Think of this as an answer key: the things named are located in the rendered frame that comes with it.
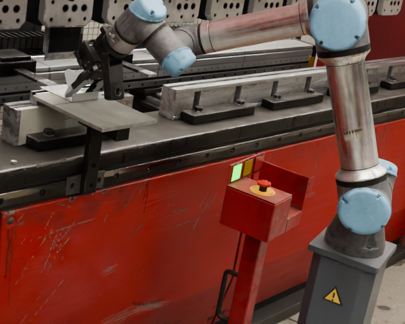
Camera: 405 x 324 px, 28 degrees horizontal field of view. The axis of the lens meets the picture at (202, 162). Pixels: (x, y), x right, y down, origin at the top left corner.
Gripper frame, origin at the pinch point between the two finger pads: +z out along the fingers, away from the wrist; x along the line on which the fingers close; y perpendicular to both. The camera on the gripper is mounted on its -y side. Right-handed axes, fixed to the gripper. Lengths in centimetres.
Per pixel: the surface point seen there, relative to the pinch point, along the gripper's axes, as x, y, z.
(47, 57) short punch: 5.2, 10.9, -1.3
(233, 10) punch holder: -59, 16, -13
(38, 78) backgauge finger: 0.6, 12.0, 10.6
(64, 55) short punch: -0.2, 11.1, -1.4
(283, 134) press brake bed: -84, -18, 10
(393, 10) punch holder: -159, 15, -13
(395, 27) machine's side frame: -214, 26, 15
